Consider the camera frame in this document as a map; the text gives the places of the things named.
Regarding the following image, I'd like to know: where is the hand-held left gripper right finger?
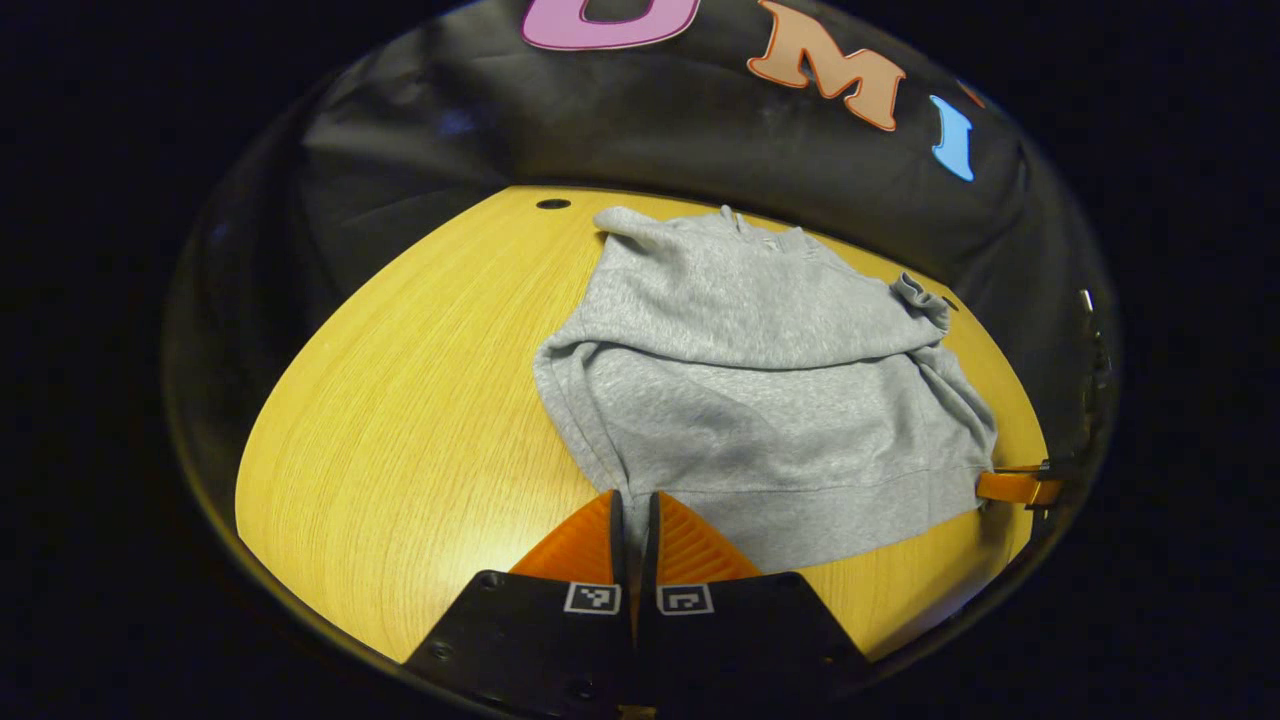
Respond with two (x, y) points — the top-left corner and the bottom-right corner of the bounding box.
(638, 490), (873, 720)

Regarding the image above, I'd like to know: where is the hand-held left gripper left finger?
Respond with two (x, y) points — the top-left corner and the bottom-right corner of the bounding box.
(403, 490), (638, 720)

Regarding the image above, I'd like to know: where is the grey sweatshirt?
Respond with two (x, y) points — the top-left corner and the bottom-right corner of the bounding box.
(532, 205), (999, 576)

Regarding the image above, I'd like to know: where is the black backdrop cloth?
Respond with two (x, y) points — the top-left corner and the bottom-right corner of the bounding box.
(165, 0), (1121, 481)

